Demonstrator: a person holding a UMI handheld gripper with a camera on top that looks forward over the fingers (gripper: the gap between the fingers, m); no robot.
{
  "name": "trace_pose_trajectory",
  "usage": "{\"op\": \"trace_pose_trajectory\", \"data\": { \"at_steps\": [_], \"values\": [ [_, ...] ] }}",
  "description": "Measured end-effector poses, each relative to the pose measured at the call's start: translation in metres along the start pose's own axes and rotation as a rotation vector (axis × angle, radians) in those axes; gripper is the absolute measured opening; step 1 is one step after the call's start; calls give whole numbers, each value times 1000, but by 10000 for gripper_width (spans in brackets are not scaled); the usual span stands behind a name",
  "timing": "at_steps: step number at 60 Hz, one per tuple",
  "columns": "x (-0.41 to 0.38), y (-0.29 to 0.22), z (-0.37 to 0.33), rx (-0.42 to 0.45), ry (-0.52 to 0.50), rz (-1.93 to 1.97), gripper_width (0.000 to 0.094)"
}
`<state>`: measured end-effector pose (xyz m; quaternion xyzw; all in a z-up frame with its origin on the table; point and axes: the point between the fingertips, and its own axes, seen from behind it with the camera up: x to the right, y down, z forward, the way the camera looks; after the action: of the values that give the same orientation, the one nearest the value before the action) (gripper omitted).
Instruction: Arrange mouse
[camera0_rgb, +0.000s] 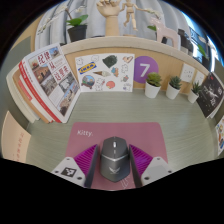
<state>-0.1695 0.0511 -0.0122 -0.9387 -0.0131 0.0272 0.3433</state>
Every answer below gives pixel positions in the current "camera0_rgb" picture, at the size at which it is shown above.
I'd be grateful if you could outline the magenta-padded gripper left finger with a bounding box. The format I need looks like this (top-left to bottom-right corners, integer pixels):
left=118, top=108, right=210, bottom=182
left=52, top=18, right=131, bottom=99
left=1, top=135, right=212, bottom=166
left=51, top=143, right=100, bottom=188

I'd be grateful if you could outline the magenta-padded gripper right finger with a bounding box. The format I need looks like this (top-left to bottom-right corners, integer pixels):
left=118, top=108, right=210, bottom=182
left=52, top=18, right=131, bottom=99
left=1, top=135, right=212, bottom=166
left=128, top=143, right=174, bottom=188

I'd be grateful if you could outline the dark grey computer mouse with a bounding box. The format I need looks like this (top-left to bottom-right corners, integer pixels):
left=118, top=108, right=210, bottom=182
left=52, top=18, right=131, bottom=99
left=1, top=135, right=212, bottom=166
left=99, top=136, right=131, bottom=183

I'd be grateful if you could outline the dusky pink mouse pad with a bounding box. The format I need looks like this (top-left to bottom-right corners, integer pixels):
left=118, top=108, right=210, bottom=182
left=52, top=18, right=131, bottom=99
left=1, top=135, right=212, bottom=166
left=64, top=121, right=169, bottom=192

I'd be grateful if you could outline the colourful sticker card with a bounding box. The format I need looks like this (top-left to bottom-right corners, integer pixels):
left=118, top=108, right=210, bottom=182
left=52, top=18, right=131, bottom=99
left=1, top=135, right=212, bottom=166
left=214, top=114, right=224, bottom=157

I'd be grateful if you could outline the succulent in white pot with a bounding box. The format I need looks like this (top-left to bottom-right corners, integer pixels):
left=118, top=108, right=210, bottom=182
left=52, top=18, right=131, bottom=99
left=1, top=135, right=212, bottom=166
left=144, top=72, right=163, bottom=99
left=165, top=75, right=183, bottom=101
left=187, top=80, right=203, bottom=104

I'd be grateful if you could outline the red and white photo magazine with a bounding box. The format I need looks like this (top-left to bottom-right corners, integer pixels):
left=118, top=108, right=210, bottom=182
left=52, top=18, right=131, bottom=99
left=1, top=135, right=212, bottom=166
left=18, top=42, right=82, bottom=124

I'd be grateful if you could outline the brown cover book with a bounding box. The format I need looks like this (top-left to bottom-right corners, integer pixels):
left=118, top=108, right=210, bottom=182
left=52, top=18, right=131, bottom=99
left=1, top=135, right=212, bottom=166
left=12, top=68, right=51, bottom=124

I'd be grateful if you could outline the black cover book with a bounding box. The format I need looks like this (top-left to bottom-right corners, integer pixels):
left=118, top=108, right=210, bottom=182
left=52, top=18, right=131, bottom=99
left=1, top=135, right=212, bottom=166
left=195, top=71, right=224, bottom=119

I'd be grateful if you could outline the thick white book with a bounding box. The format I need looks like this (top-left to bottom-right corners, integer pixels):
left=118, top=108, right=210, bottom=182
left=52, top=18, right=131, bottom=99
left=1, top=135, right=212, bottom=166
left=5, top=64, right=41, bottom=124

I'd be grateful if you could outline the purple round number sign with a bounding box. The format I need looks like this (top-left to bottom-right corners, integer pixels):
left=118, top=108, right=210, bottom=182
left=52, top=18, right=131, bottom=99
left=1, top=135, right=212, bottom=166
left=133, top=55, right=160, bottom=84

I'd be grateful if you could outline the white sticker sheet poster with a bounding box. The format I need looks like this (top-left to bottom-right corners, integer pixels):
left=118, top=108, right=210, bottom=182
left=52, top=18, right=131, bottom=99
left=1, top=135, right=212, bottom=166
left=74, top=53, right=136, bottom=93

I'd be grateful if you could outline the large green partition panel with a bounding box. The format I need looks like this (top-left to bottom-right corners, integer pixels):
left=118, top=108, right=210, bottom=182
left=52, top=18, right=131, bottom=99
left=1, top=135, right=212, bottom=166
left=0, top=36, right=38, bottom=108

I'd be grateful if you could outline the white orchid in black pot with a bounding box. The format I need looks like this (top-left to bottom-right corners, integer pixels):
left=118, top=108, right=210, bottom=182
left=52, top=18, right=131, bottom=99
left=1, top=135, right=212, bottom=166
left=36, top=4, right=89, bottom=43
left=196, top=34, right=218, bottom=61

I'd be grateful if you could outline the wooden desk back ledge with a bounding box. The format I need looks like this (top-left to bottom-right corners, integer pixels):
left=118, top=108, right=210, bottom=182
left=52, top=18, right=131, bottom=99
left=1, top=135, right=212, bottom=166
left=61, top=35, right=214, bottom=84

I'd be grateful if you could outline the black horse figurine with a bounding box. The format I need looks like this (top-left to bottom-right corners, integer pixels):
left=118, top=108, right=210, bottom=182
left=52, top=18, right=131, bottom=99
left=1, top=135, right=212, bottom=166
left=177, top=28, right=194, bottom=54

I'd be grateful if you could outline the pink horse figurine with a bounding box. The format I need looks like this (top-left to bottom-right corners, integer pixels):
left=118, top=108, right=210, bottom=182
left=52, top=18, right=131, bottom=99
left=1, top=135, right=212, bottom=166
left=150, top=18, right=181, bottom=51

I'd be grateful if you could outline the grey pleated curtain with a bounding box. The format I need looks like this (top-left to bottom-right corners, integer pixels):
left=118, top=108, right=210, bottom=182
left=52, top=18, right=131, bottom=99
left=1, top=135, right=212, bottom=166
left=34, top=0, right=188, bottom=51

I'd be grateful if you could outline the white orchid flower stem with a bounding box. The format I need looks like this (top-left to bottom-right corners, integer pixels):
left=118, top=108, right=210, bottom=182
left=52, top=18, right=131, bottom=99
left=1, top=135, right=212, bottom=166
left=145, top=8, right=164, bottom=33

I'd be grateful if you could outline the wooden hand model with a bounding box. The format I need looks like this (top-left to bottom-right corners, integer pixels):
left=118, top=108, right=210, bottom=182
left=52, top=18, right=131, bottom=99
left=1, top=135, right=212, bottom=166
left=96, top=0, right=122, bottom=37

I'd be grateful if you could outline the wooden jointed mannequin figure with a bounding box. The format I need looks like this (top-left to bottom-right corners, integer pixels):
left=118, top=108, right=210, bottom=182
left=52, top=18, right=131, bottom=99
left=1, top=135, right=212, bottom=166
left=119, top=0, right=148, bottom=33

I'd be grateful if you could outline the white wall socket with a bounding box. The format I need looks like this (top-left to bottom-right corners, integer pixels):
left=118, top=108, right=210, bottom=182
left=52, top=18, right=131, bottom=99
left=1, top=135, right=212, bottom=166
left=179, top=63, right=196, bottom=84
left=194, top=70, right=206, bottom=86

